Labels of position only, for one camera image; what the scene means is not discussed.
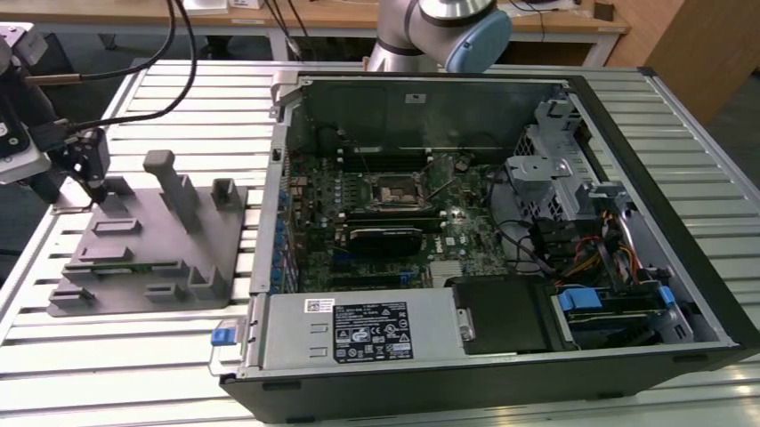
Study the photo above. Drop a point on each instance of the silver chipset heatsink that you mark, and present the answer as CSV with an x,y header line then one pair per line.
x,y
446,272

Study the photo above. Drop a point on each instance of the black graphics card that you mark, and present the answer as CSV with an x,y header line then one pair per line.
x,y
386,244

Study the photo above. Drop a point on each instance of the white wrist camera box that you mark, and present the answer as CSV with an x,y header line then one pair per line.
x,y
24,164

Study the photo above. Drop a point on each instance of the grey parts rack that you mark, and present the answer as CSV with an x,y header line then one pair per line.
x,y
160,253

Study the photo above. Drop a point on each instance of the CPU socket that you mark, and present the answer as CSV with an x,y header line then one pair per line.
x,y
394,191

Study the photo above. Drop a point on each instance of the small blue clip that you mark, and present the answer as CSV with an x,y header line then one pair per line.
x,y
665,297

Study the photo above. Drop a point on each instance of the blue disk carrier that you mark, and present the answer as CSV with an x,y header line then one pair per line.
x,y
578,302

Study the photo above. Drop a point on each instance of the wooden desk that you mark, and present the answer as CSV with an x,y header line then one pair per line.
x,y
119,20

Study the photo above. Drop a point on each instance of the small dark box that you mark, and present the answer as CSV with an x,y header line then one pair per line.
x,y
604,11

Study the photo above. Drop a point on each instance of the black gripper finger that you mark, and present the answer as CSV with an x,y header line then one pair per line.
x,y
45,189
95,155

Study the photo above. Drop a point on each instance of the black plastic shroud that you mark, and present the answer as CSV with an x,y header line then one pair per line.
x,y
505,313

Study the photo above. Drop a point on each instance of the silver metal disk bay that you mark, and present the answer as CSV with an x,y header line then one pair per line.
x,y
537,175

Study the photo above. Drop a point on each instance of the white sticker label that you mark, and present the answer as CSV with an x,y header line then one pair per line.
x,y
417,98

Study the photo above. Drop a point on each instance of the black RAM slot bank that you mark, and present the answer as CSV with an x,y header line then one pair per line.
x,y
386,158
391,218

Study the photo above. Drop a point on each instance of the brown wooden cabinet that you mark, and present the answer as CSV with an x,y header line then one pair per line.
x,y
700,53

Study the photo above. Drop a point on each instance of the blue case latch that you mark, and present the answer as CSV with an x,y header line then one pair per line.
x,y
222,336

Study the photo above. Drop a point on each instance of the green motherboard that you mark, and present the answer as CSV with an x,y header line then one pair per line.
x,y
469,236

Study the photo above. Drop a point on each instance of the silver power supply unit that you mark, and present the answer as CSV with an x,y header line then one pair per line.
x,y
284,342

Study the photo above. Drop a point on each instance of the thin metal locking lever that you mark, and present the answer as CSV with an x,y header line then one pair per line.
x,y
369,168

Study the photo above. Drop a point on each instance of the black expansion slot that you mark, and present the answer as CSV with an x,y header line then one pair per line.
x,y
367,281

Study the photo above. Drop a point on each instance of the small white box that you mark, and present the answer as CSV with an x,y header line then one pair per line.
x,y
246,3

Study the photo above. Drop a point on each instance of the black open PC case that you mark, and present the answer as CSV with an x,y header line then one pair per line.
x,y
415,396

